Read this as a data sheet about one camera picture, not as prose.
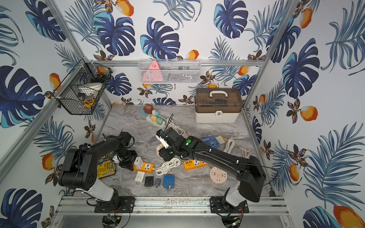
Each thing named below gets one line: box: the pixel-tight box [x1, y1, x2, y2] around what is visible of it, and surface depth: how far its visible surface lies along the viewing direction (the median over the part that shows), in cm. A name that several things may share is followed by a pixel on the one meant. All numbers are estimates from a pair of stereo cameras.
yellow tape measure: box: [83, 98, 96, 108], surface depth 83 cm
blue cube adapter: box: [163, 173, 176, 190], surface depth 80 cm
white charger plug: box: [134, 171, 145, 185], surface depth 84 cm
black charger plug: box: [144, 176, 154, 190], surface depth 82 cm
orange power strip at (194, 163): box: [183, 159, 210, 171], surface depth 88 cm
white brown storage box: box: [194, 87, 244, 124], surface depth 100 cm
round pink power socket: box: [209, 166, 228, 185], surface depth 83 cm
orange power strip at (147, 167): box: [133, 161, 154, 174], surface depth 87 cm
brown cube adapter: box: [144, 103, 154, 115], surface depth 112 cm
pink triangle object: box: [141, 60, 164, 83], surface depth 92 cm
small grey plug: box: [154, 178, 162, 190], surface depth 83 cm
